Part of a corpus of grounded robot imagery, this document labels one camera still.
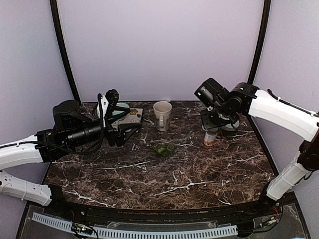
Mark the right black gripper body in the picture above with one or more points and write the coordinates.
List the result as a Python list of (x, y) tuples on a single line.
[(215, 120)]

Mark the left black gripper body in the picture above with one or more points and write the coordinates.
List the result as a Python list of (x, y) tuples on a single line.
[(112, 137)]

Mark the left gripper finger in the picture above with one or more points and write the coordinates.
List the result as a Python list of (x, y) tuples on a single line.
[(110, 110), (125, 131)]

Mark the orange pill bottle grey cap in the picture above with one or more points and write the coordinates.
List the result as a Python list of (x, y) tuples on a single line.
[(210, 137)]

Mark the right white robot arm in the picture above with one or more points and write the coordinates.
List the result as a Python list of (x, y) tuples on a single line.
[(224, 107)]

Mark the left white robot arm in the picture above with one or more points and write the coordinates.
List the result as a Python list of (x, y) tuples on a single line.
[(73, 133)]

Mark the left light green bowl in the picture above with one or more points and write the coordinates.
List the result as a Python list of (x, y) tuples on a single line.
[(120, 112)]

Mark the light green bowl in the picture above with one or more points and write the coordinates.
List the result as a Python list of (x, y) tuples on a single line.
[(120, 112), (231, 127)]

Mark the floral square plate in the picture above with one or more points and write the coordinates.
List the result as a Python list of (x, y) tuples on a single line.
[(134, 116)]

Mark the right light green bowl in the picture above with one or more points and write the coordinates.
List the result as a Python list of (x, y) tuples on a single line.
[(231, 127)]

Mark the cream coral pattern mug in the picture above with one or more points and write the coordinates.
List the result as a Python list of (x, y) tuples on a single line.
[(162, 112)]

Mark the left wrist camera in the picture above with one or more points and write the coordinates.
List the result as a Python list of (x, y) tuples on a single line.
[(107, 105)]

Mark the white slotted cable duct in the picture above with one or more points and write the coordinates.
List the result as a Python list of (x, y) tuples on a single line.
[(135, 231)]

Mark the black front table rail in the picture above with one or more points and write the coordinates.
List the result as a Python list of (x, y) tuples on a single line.
[(245, 212)]

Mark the right black frame post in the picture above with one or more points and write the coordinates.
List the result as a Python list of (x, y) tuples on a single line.
[(260, 41)]

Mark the black frame post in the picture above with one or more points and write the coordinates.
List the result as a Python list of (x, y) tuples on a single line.
[(63, 50), (260, 41)]

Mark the left black frame post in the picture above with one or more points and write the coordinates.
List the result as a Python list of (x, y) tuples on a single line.
[(63, 50)]

